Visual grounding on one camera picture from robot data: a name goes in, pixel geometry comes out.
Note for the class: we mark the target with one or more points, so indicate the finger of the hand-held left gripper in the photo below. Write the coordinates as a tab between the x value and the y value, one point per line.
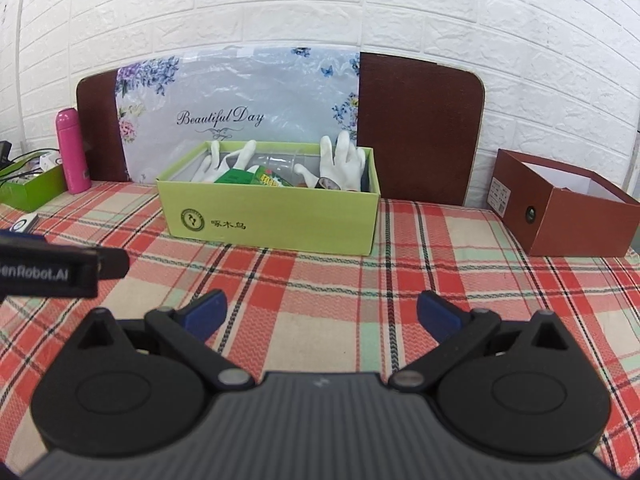
112	264

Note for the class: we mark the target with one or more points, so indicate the white glove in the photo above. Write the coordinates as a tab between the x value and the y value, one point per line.
342	160
220	160

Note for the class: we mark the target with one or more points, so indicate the green printed packet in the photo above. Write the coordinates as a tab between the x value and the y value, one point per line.
272	177

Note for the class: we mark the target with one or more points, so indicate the brown cardboard box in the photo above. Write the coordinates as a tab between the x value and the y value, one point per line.
575	220

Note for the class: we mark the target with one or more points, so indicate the brown wooden board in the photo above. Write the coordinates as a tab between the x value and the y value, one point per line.
420	125

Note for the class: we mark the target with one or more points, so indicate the white flat device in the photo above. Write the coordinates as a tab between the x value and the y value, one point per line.
25	223

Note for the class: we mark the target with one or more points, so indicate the plaid tablecloth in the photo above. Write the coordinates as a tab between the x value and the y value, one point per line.
325	310

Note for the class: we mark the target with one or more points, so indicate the small white box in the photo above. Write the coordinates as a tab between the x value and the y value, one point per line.
50	161

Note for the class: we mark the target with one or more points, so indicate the clear plastic cup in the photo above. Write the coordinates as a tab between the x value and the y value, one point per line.
277	162

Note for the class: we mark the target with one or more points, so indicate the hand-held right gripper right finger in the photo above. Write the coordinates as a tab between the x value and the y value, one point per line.
439	317

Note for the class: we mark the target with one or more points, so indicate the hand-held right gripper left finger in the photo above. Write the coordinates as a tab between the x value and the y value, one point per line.
206	312

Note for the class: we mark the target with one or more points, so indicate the small green tray box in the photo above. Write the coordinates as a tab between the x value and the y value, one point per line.
35	187

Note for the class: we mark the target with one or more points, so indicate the green cardboard box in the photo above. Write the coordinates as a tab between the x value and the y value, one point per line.
280	215

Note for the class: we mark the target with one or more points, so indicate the floral plastic bag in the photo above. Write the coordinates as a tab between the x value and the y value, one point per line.
220	90

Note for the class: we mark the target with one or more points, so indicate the pink thermos bottle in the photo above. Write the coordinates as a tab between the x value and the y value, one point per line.
74	155

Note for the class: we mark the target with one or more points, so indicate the black power adapter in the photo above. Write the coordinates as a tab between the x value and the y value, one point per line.
5	151

